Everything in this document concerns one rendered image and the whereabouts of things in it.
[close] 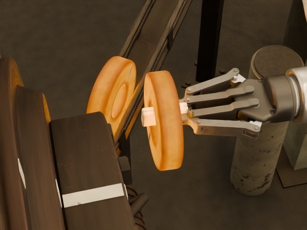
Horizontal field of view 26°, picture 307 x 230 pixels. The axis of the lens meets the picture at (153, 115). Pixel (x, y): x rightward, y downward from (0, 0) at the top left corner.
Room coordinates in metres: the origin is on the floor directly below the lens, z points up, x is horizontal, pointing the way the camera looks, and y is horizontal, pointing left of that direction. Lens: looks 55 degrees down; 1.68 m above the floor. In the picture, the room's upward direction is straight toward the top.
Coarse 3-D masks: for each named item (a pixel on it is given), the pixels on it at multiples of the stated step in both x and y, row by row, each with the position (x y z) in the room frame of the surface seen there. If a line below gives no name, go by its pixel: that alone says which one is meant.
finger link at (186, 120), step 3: (183, 114) 0.59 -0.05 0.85; (186, 114) 0.59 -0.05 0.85; (183, 117) 0.58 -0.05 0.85; (186, 117) 0.58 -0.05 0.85; (183, 120) 0.58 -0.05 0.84; (186, 120) 0.58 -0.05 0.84; (189, 120) 0.58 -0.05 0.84; (192, 120) 0.57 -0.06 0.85; (195, 120) 0.57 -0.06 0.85; (183, 123) 0.58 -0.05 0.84; (186, 123) 0.58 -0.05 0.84; (189, 123) 0.58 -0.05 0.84; (192, 123) 0.57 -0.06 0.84; (192, 126) 0.57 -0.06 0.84; (195, 126) 0.57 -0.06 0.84; (198, 129) 0.56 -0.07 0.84; (201, 129) 0.57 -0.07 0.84
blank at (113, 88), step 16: (112, 64) 0.74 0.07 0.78; (128, 64) 0.75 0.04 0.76; (96, 80) 0.71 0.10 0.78; (112, 80) 0.70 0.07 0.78; (128, 80) 0.75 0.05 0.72; (96, 96) 0.68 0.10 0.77; (112, 96) 0.69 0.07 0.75; (128, 96) 0.75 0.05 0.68; (112, 112) 0.71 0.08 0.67; (112, 128) 0.68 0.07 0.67
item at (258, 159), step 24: (264, 48) 1.00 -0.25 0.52; (288, 48) 1.00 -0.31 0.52; (264, 72) 0.93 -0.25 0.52; (240, 120) 0.96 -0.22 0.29; (240, 144) 0.93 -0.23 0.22; (264, 144) 0.90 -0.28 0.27; (240, 168) 0.92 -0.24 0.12; (264, 168) 0.90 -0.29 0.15; (240, 192) 0.91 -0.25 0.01; (264, 192) 0.91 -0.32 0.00
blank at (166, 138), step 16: (144, 80) 0.66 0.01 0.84; (160, 80) 0.61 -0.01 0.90; (144, 96) 0.65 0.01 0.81; (160, 96) 0.58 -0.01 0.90; (176, 96) 0.58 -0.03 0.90; (160, 112) 0.55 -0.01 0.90; (176, 112) 0.56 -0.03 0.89; (160, 128) 0.54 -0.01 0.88; (176, 128) 0.54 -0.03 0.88; (160, 144) 0.53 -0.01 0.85; (176, 144) 0.52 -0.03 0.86; (160, 160) 0.52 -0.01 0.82; (176, 160) 0.51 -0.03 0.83
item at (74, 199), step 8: (24, 184) 0.21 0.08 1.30; (56, 184) 0.22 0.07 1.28; (120, 184) 0.24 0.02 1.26; (80, 192) 0.23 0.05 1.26; (88, 192) 0.23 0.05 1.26; (96, 192) 0.23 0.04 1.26; (104, 192) 0.23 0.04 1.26; (112, 192) 0.23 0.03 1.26; (120, 192) 0.23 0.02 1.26; (64, 200) 0.22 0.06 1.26; (72, 200) 0.22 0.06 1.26; (80, 200) 0.22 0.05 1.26; (88, 200) 0.22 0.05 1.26; (96, 200) 0.22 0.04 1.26
